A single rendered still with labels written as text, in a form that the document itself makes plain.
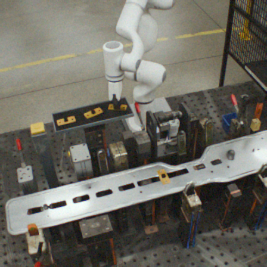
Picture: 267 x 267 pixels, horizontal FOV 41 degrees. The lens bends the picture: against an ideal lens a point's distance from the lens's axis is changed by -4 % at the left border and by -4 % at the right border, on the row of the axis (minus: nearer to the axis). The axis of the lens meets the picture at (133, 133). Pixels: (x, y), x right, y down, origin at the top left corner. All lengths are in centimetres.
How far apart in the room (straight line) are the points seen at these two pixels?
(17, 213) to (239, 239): 104
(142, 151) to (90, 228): 47
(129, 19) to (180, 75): 242
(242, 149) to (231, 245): 47
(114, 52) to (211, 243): 100
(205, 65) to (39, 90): 183
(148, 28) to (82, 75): 225
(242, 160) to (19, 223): 104
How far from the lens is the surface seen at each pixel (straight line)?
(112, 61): 154
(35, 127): 172
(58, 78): 404
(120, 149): 165
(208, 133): 180
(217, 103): 252
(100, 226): 148
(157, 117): 169
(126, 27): 159
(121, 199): 158
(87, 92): 378
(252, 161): 177
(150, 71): 190
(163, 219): 187
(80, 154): 161
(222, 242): 184
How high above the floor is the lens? 228
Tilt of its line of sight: 44 degrees down
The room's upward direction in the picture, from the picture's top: 2 degrees counter-clockwise
